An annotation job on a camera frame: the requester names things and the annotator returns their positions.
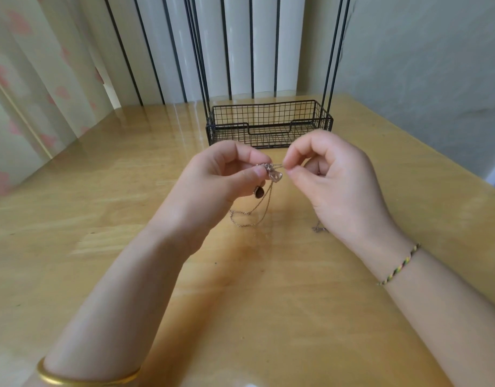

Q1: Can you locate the person's left hand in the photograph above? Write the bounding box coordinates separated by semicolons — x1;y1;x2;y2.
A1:
149;140;273;260

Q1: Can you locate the person's right hand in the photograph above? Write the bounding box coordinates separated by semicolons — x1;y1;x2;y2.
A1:
280;128;415;276

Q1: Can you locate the chain necklace with pendant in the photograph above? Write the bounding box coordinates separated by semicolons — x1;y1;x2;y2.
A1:
229;161;330;235

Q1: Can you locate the black wire jewelry rack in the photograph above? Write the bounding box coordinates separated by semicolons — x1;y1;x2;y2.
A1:
183;0;362;150

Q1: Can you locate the person's left forearm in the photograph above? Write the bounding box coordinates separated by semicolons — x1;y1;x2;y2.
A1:
20;228;190;387

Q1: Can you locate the white black-striped curtain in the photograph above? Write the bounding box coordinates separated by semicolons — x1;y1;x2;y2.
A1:
73;0;309;108

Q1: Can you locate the pink floral curtain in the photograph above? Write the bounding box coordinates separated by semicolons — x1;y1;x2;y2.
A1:
0;0;119;200

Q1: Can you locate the gold bangle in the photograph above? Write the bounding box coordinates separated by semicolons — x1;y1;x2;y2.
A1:
35;357;144;387

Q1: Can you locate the braided cord bracelet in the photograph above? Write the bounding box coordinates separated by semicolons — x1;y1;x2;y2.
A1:
378;242;422;288

